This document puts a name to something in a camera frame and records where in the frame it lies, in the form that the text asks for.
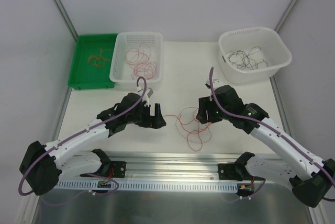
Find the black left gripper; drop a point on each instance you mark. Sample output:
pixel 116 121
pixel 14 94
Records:
pixel 146 115

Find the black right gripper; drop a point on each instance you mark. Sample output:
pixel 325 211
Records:
pixel 203 111

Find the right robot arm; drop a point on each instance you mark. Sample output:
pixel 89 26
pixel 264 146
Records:
pixel 306 175

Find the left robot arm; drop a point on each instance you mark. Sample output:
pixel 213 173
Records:
pixel 105 125

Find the white perforated plastic basket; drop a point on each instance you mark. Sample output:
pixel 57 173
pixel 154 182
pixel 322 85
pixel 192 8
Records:
pixel 137 54

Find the white plastic tub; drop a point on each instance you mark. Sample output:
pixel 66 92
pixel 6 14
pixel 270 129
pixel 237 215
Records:
pixel 252 54

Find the green plastic tray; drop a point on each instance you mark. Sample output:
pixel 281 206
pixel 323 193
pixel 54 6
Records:
pixel 92 61

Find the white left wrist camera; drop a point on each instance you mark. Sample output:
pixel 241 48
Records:
pixel 147 94

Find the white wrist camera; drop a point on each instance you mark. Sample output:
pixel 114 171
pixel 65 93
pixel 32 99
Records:
pixel 147 94
pixel 216 84

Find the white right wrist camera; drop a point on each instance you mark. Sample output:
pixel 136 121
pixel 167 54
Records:
pixel 216 84

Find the aluminium mounting rail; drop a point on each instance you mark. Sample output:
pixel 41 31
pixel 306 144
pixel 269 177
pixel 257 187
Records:
pixel 170 166

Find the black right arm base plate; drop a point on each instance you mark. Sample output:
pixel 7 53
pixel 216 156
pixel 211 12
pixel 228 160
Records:
pixel 227 171

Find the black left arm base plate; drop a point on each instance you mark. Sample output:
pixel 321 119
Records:
pixel 118 169

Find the white slotted cable duct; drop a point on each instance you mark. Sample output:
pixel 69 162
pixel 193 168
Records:
pixel 157 186

